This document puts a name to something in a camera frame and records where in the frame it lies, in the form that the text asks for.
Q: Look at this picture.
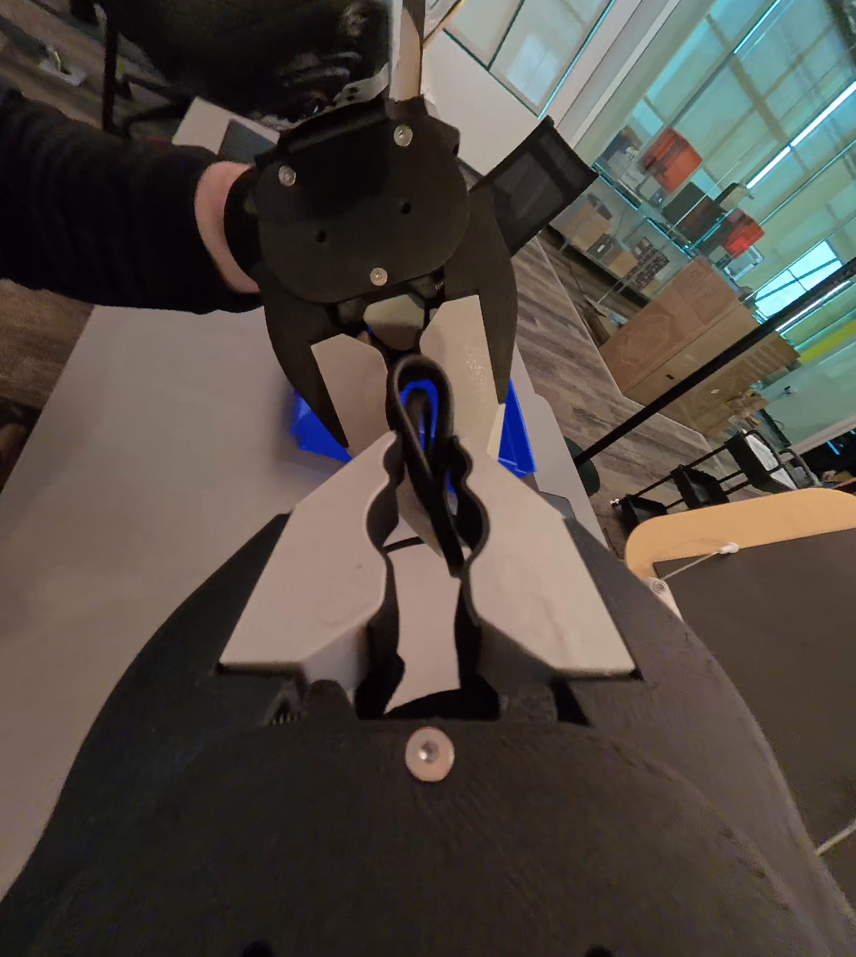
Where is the person's left forearm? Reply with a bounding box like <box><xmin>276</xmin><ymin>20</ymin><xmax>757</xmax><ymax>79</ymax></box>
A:
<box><xmin>0</xmin><ymin>30</ymin><xmax>257</xmax><ymax>315</ymax></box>

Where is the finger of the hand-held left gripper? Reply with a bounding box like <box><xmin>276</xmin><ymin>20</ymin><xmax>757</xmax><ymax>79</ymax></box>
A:
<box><xmin>416</xmin><ymin>292</ymin><xmax>492</xmax><ymax>457</ymax></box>
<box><xmin>309</xmin><ymin>332</ymin><xmax>396</xmax><ymax>462</ymax></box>

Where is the black round-top pole stand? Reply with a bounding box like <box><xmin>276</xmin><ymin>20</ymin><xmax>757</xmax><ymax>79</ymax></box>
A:
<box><xmin>570</xmin><ymin>217</ymin><xmax>856</xmax><ymax>468</ymax></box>

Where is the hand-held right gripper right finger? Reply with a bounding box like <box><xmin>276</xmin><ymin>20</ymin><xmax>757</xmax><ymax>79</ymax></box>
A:
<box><xmin>455</xmin><ymin>449</ymin><xmax>638</xmax><ymax>696</ymax></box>

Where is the black utility cart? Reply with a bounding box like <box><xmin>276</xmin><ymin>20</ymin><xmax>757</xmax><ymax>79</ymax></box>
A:
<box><xmin>615</xmin><ymin>434</ymin><xmax>818</xmax><ymax>527</ymax></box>

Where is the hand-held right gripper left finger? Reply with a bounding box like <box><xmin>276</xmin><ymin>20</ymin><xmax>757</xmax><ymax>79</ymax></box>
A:
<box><xmin>220</xmin><ymin>434</ymin><xmax>406</xmax><ymax>696</ymax></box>

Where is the large cardboard box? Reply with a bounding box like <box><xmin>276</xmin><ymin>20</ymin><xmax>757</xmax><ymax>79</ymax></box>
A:
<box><xmin>600</xmin><ymin>258</ymin><xmax>800</xmax><ymax>438</ymax></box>

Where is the wooden board with black mat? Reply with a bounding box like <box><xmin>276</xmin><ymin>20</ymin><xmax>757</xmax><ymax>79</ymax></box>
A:
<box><xmin>626</xmin><ymin>489</ymin><xmax>856</xmax><ymax>928</ymax></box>

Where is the orange 3D printer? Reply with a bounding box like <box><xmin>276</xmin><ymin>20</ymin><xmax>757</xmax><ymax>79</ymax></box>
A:
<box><xmin>715</xmin><ymin>210</ymin><xmax>767</xmax><ymax>258</ymax></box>
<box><xmin>638</xmin><ymin>128</ymin><xmax>701</xmax><ymax>192</ymax></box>

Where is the black office chair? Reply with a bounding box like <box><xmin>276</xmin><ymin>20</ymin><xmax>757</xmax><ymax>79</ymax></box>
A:
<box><xmin>481</xmin><ymin>117</ymin><xmax>601</xmax><ymax>255</ymax></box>

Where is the thin black cable loop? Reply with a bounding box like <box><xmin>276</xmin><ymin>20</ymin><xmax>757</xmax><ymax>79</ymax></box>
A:
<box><xmin>383</xmin><ymin>355</ymin><xmax>492</xmax><ymax>581</ymax></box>

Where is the person's left hand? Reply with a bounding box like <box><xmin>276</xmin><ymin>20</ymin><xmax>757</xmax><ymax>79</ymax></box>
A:
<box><xmin>196</xmin><ymin>158</ymin><xmax>267</xmax><ymax>296</ymax></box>

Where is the blue plastic bin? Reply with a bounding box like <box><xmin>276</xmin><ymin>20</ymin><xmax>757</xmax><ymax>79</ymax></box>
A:
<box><xmin>291</xmin><ymin>374</ymin><xmax>536</xmax><ymax>479</ymax></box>

